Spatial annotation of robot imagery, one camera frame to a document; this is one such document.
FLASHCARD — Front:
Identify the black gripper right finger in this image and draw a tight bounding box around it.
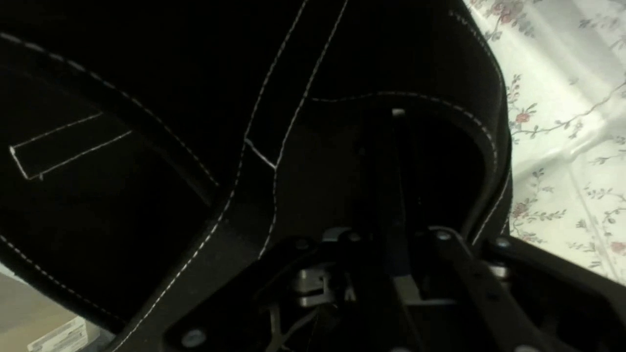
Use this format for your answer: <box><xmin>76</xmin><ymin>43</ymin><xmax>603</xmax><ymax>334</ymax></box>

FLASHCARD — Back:
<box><xmin>417</xmin><ymin>227</ymin><xmax>626</xmax><ymax>352</ymax></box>

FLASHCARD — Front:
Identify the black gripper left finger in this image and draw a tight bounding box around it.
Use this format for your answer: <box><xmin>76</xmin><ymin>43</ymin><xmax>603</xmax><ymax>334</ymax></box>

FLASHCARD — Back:
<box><xmin>149</xmin><ymin>227</ymin><xmax>366</xmax><ymax>352</ymax></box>

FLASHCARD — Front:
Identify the clear plastic storage box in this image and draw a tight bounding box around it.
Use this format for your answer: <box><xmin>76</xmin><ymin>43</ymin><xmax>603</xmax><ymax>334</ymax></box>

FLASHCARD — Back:
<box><xmin>0</xmin><ymin>266</ymin><xmax>114</xmax><ymax>352</ymax></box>

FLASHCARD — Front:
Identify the black handbag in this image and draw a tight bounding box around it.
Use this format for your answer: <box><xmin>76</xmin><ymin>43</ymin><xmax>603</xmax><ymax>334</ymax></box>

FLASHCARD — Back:
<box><xmin>0</xmin><ymin>0</ymin><xmax>513</xmax><ymax>352</ymax></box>

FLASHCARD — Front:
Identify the floral bed sheet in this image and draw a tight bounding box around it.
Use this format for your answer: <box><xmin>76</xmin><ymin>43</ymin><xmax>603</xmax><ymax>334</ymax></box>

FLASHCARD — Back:
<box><xmin>466</xmin><ymin>0</ymin><xmax>626</xmax><ymax>283</ymax></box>

